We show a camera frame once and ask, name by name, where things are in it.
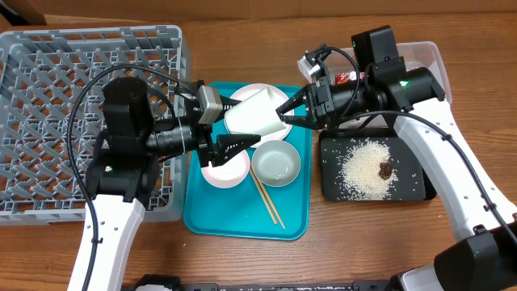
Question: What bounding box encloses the large white plate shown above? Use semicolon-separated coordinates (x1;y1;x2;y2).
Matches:
230;83;292;148

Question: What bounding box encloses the pink bowl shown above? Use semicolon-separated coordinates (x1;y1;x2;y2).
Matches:
201;150;250;188

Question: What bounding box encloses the grey bowl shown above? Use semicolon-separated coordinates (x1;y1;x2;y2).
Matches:
251;140;301;187

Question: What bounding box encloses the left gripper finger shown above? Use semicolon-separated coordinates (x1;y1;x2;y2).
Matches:
220;95;241;112
212;134;262;167

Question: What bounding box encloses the grey dishwasher rack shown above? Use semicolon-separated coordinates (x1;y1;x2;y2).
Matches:
1;25;191;226

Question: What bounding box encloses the teal plastic tray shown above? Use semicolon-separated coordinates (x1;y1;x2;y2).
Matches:
183;81;314;242

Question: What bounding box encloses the white cup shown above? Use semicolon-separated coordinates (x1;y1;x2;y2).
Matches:
224;87;286;137

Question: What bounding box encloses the brown food scrap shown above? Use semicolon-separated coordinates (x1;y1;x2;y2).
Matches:
378;162;393;180

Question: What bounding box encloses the white rice pile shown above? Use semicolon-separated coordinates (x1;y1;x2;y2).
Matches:
329;137;421;200

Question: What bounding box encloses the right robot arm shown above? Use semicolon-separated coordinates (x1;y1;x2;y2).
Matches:
277;26;516;290

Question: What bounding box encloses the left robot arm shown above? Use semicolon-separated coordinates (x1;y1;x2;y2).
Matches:
68;77;261;290

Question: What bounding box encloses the red snack wrapper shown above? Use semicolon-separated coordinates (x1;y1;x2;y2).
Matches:
334;71;358;85

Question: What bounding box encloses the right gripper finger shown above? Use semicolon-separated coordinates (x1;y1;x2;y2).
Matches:
280;115;313;129
276;85;313;115

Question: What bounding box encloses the clear plastic bin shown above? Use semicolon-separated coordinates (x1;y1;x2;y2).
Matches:
283;41;452;129

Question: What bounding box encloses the black plastic tray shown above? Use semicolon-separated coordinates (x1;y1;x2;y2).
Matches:
318;126;438;203

